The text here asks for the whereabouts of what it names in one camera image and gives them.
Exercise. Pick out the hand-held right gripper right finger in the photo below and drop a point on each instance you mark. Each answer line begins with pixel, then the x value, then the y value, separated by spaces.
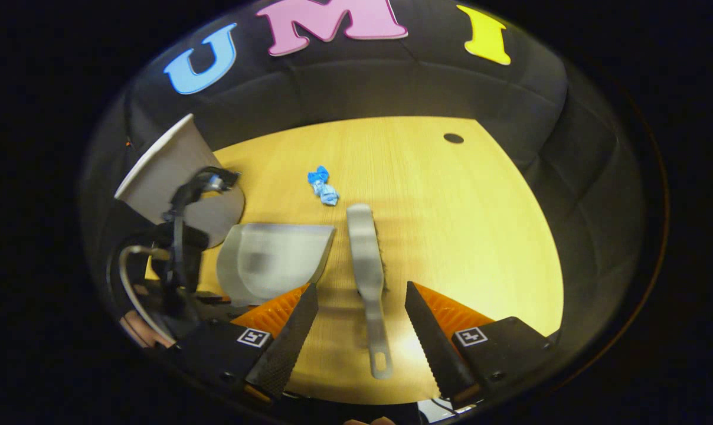
pixel 436 348

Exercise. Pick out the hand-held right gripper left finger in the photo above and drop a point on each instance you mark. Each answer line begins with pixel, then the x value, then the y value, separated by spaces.
pixel 288 348

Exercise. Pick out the small grey dustpan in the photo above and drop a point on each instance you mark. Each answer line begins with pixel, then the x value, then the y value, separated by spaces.
pixel 274 260

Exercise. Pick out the white ribbed garbage bin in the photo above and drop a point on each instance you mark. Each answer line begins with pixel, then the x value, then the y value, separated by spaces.
pixel 167 171

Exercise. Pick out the small grey broom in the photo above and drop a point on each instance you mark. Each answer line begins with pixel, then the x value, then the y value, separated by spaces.
pixel 365 254

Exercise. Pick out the blue paper trash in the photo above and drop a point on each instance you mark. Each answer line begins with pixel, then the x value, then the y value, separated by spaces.
pixel 324 189

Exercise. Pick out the wooden desktop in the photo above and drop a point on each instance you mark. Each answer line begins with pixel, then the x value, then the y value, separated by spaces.
pixel 451 236

